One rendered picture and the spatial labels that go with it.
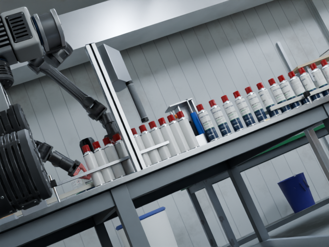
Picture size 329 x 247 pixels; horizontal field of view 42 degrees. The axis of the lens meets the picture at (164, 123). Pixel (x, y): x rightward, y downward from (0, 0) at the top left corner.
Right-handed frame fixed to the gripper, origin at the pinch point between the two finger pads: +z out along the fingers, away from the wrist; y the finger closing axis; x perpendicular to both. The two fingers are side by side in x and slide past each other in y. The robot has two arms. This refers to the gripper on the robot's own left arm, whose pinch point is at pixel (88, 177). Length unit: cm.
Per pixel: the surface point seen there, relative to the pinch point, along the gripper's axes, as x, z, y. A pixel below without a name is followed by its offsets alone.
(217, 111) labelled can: -61, 38, -4
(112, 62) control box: -48, -18, -18
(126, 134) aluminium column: -22.0, 4.7, -16.2
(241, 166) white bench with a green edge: -89, 95, 112
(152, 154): -24.3, 20.1, -2.4
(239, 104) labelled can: -72, 47, -3
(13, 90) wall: -106, -147, 333
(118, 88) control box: -43.4, -10.1, -4.9
